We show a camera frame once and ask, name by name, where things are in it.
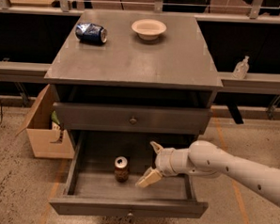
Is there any open grey middle drawer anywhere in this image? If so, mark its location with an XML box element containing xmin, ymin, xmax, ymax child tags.
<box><xmin>50</xmin><ymin>131</ymin><xmax>209</xmax><ymax>218</ymax></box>

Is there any grey wooden drawer cabinet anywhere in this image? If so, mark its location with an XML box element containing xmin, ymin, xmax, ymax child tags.
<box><xmin>39</xmin><ymin>7</ymin><xmax>227</xmax><ymax>160</ymax></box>

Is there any white paper bowl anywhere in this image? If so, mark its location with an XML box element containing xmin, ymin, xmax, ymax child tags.
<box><xmin>132</xmin><ymin>19</ymin><xmax>167</xmax><ymax>40</ymax></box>

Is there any open cardboard box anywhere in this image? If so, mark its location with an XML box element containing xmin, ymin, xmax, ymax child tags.
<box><xmin>17</xmin><ymin>85</ymin><xmax>74</xmax><ymax>159</ymax></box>

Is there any orange soda can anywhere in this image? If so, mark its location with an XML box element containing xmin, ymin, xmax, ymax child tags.
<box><xmin>114</xmin><ymin>156</ymin><xmax>130</xmax><ymax>183</ymax></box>

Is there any closed grey top drawer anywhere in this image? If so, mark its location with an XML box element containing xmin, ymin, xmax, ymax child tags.
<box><xmin>53</xmin><ymin>102</ymin><xmax>211</xmax><ymax>135</ymax></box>

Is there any grey metal railing shelf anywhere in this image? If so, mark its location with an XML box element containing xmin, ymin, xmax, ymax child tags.
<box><xmin>0</xmin><ymin>61</ymin><xmax>280</xmax><ymax>95</ymax></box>

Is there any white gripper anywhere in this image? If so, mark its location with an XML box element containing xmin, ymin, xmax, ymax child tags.
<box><xmin>135</xmin><ymin>141</ymin><xmax>177</xmax><ymax>187</ymax></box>

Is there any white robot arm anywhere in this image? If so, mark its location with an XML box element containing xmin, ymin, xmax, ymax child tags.
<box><xmin>135</xmin><ymin>140</ymin><xmax>280</xmax><ymax>208</ymax></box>

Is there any crushed blue soda can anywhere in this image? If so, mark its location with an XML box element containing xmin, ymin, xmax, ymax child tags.
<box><xmin>75</xmin><ymin>23</ymin><xmax>107</xmax><ymax>44</ymax></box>

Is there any clear hand sanitizer bottle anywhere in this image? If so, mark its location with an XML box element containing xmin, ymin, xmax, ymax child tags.
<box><xmin>232</xmin><ymin>56</ymin><xmax>249</xmax><ymax>79</ymax></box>

